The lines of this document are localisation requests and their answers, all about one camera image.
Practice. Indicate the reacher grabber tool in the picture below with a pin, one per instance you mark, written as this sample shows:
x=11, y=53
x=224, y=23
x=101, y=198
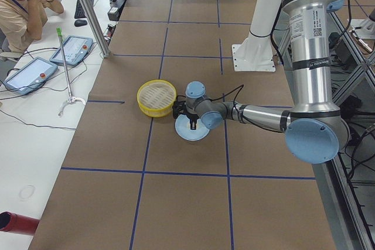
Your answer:
x=71, y=99

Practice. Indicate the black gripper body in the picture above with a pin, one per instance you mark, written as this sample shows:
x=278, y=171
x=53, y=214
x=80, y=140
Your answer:
x=191, y=117

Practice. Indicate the yellow round steamer basket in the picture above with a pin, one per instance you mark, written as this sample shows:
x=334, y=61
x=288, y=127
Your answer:
x=156, y=97

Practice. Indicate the blue teach pendant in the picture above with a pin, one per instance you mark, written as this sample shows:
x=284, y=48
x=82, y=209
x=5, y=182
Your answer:
x=31, y=76
x=76, y=48

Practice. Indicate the near blue teach pendant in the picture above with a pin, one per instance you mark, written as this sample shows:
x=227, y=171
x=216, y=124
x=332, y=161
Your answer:
x=31, y=76

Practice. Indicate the light blue plate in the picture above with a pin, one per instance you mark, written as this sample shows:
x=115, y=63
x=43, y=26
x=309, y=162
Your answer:
x=182, y=128

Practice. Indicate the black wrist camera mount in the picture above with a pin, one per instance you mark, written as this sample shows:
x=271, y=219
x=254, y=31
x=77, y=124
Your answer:
x=178, y=108

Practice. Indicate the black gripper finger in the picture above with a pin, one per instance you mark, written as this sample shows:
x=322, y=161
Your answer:
x=192, y=125

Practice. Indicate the black computer mouse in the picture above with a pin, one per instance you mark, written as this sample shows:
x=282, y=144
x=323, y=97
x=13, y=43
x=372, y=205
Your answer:
x=80, y=22

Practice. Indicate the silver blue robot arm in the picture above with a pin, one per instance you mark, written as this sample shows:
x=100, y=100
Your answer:
x=314, y=129

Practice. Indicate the seated person beige shirt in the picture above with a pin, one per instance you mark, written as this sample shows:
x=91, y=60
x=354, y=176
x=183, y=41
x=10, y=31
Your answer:
x=22, y=21

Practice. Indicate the red cylinder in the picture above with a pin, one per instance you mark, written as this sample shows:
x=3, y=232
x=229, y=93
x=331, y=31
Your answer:
x=18, y=224

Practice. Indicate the far blue teach pendant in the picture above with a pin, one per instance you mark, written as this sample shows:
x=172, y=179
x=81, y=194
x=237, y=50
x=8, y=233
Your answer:
x=76, y=48

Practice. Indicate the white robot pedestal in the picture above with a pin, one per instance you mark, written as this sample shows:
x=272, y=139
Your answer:
x=255, y=52

